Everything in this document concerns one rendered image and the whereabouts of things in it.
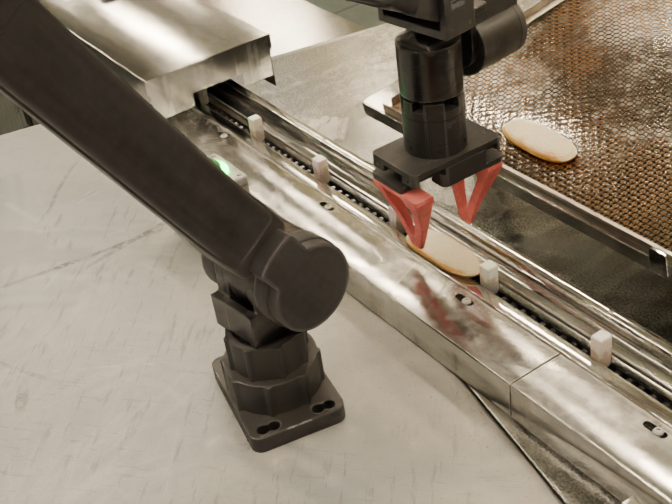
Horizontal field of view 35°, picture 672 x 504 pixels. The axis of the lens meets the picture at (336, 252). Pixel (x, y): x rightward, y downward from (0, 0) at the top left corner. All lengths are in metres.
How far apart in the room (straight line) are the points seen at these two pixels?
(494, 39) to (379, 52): 0.59
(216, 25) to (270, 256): 0.67
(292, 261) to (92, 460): 0.26
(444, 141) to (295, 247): 0.20
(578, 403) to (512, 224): 0.32
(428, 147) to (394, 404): 0.23
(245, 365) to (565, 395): 0.26
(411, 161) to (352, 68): 0.56
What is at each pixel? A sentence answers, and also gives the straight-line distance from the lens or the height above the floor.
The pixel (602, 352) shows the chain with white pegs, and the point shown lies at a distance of 0.92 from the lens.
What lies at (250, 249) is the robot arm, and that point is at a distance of 0.82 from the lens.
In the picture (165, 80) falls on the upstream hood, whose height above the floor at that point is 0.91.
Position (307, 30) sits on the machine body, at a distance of 1.65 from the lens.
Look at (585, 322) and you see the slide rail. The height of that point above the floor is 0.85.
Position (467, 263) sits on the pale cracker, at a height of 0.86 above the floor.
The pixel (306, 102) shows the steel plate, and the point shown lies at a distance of 1.43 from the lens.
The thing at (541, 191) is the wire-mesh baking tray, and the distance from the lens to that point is 1.05.
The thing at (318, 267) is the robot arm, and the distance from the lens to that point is 0.85.
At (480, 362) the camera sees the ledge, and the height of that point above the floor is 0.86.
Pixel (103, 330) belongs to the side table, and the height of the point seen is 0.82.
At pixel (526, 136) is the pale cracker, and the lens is 1.12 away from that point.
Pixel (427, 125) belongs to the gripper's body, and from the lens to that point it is 0.94.
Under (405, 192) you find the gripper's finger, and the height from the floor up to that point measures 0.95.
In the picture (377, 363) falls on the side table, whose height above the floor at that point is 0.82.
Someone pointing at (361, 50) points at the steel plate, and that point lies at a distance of 1.55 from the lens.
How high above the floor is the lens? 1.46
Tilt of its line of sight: 35 degrees down
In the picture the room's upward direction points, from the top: 8 degrees counter-clockwise
